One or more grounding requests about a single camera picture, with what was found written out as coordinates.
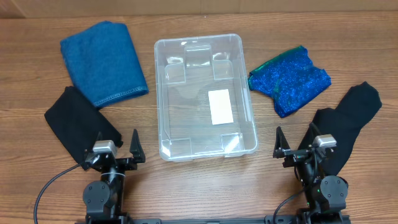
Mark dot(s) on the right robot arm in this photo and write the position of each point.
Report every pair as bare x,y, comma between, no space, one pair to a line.
326,193

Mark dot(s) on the sparkly blue green cloth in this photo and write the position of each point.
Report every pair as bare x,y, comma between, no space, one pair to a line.
290,79

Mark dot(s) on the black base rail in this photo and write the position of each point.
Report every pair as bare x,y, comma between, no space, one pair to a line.
268,219

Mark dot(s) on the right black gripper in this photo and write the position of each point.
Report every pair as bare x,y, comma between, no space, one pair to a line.
298,154

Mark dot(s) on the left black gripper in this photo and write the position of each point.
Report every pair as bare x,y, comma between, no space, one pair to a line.
137,150

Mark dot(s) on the blue terry towel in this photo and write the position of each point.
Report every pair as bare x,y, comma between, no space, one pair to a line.
103,64

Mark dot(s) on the black cloth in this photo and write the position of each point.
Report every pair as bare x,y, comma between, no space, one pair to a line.
344,130
76,122
360,104

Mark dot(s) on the clear plastic storage bin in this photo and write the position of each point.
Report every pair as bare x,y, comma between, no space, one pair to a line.
186,69

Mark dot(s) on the white label in bin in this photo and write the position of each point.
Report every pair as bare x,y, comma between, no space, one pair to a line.
220,107

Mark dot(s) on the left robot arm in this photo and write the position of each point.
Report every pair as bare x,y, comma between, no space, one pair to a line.
104,198

